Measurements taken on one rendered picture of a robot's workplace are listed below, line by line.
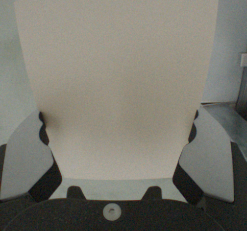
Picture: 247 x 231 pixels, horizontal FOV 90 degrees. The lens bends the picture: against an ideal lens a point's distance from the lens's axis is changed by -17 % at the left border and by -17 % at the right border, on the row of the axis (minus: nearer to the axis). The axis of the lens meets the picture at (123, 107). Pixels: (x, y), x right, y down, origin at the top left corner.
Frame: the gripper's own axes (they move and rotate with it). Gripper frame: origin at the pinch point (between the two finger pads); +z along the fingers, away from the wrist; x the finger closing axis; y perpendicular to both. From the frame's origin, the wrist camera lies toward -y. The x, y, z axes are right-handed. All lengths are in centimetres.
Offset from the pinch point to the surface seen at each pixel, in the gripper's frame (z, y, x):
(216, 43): 36.0, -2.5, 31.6
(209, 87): 36, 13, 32
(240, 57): 25.6, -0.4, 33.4
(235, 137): 16.2, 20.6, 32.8
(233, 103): 36, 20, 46
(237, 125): 21.0, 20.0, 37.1
